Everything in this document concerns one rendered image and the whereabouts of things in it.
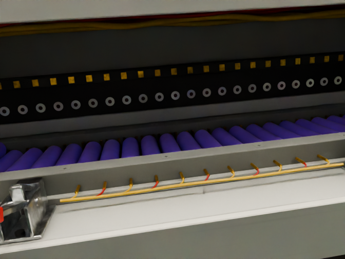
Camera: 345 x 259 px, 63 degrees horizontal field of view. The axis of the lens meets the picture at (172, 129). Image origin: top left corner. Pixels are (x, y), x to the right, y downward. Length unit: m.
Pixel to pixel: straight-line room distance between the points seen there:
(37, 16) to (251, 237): 0.22
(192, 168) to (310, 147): 0.11
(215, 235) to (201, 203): 0.03
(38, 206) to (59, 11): 0.14
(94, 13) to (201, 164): 0.14
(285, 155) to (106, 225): 0.16
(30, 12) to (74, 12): 0.03
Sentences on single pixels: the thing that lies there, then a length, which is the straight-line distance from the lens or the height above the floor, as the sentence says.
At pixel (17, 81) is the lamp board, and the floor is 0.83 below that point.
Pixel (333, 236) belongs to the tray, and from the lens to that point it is 0.24.
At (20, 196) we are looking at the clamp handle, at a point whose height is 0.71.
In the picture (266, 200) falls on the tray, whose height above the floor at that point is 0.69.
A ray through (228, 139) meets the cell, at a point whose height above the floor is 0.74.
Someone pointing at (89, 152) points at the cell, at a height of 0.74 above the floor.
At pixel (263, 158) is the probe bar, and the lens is 0.25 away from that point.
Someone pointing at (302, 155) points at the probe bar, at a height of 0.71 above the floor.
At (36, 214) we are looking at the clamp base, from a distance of 0.21.
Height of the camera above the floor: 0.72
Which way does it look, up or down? 6 degrees up
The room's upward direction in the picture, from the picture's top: 7 degrees counter-clockwise
